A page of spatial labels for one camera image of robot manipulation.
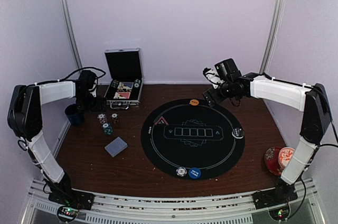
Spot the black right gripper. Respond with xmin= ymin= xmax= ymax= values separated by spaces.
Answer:
xmin=203 ymin=81 xmax=233 ymax=107

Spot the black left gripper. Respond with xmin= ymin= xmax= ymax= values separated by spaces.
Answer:
xmin=77 ymin=91 xmax=107 ymax=112

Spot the orange big blind button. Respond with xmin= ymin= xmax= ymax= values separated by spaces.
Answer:
xmin=190 ymin=99 xmax=200 ymax=106

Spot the blue white 10 chip stack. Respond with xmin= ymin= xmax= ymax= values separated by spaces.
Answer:
xmin=97 ymin=113 xmax=107 ymax=125

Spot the black white dealer button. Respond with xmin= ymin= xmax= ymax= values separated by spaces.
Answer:
xmin=232 ymin=127 xmax=245 ymax=139

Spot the red triangular all-in marker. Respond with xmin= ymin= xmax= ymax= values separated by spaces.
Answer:
xmin=155 ymin=116 xmax=168 ymax=126

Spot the blue small blind button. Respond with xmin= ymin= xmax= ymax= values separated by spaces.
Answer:
xmin=188 ymin=167 xmax=201 ymax=179

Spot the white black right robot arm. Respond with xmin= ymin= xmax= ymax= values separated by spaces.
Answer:
xmin=203 ymin=59 xmax=334 ymax=204

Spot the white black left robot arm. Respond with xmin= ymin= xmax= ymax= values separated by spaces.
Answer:
xmin=7 ymin=67 xmax=106 ymax=205

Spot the dark blue mug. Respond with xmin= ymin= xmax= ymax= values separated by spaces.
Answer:
xmin=64 ymin=104 xmax=85 ymax=127

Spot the brown 100 chip stack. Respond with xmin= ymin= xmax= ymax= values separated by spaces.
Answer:
xmin=110 ymin=113 xmax=119 ymax=124

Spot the mixed chip stack in case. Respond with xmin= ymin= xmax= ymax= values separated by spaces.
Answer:
xmin=110 ymin=80 xmax=119 ymax=88

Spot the green blue 50 chip stack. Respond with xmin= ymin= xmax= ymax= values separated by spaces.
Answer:
xmin=102 ymin=123 xmax=113 ymax=135

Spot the red card deck in case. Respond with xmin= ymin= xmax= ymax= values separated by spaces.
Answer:
xmin=114 ymin=92 xmax=131 ymax=99

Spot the blue card deck in case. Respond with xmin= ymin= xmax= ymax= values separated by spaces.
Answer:
xmin=118 ymin=81 xmax=134 ymax=91

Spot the aluminium poker case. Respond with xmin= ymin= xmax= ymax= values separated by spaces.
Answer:
xmin=105 ymin=48 xmax=143 ymax=110

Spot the round black poker mat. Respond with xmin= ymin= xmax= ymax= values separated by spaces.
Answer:
xmin=140 ymin=99 xmax=245 ymax=180

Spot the grey playing card deck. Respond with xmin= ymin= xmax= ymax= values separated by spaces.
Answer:
xmin=105 ymin=137 xmax=128 ymax=157

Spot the green chip stack in case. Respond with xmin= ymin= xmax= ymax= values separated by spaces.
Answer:
xmin=133 ymin=79 xmax=141 ymax=89

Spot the red floral plate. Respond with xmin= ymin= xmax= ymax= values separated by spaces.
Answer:
xmin=264 ymin=146 xmax=284 ymax=176

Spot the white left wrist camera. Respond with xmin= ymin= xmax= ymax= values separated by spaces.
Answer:
xmin=89 ymin=87 xmax=97 ymax=98

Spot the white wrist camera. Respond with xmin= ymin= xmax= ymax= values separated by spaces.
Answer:
xmin=89 ymin=87 xmax=97 ymax=98
xmin=203 ymin=68 xmax=221 ymax=89

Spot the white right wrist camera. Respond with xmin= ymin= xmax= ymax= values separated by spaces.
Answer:
xmin=203 ymin=68 xmax=221 ymax=89

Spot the front aluminium rail base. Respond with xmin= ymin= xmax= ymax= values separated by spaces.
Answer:
xmin=21 ymin=178 xmax=320 ymax=224

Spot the left metal frame post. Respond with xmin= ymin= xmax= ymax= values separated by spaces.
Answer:
xmin=60 ymin=0 xmax=82 ymax=69

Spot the metal frame post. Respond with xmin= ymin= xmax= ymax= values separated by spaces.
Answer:
xmin=259 ymin=0 xmax=285 ymax=73
xmin=60 ymin=0 xmax=82 ymax=69

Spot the right metal frame post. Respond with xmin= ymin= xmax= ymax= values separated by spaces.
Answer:
xmin=259 ymin=0 xmax=285 ymax=73

